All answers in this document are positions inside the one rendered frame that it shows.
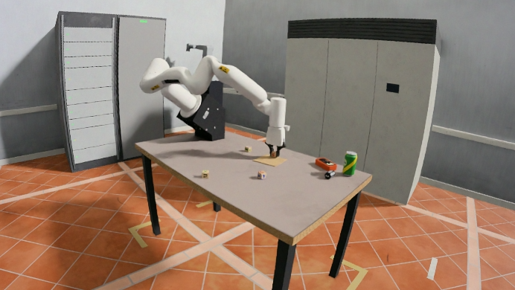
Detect green soda can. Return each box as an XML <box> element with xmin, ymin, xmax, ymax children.
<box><xmin>342</xmin><ymin>151</ymin><xmax>357</xmax><ymax>176</ymax></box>

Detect orange digital multimeter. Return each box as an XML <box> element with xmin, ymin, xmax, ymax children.
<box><xmin>315</xmin><ymin>158</ymin><xmax>337</xmax><ymax>171</ymax></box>

